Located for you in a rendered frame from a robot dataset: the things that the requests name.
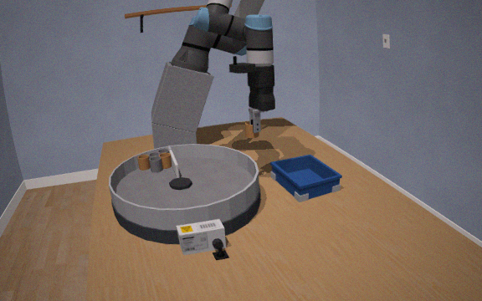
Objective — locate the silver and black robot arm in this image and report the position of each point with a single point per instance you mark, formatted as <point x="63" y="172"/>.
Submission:
<point x="215" y="28"/>

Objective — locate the blue open crate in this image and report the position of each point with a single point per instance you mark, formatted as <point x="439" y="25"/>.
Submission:
<point x="306" y="170"/>

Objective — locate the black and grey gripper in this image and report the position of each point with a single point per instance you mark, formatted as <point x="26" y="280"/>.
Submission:
<point x="261" y="83"/>

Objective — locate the bronze bushing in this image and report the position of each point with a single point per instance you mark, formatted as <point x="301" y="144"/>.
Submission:
<point x="249" y="131"/>
<point x="144" y="164"/>
<point x="166" y="160"/>

